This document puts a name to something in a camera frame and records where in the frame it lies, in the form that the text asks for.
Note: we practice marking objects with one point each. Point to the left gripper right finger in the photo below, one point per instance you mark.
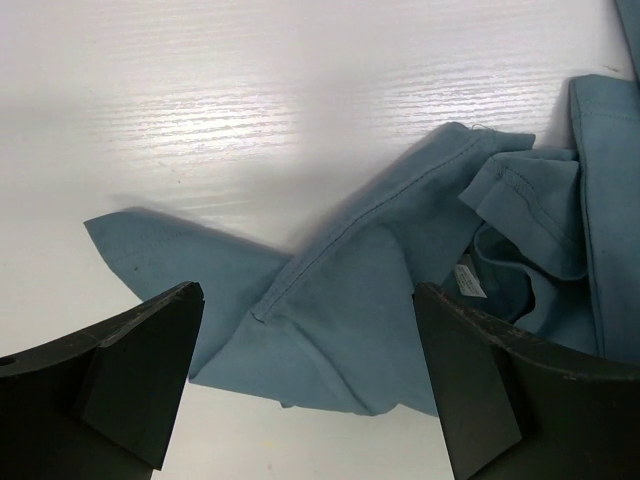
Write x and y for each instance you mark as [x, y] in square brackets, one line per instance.
[515, 406]

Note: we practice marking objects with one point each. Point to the grey-blue t shirt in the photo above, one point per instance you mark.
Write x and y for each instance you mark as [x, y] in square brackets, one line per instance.
[544, 239]

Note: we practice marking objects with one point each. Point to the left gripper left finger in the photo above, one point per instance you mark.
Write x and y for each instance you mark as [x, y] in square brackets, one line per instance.
[101, 402]

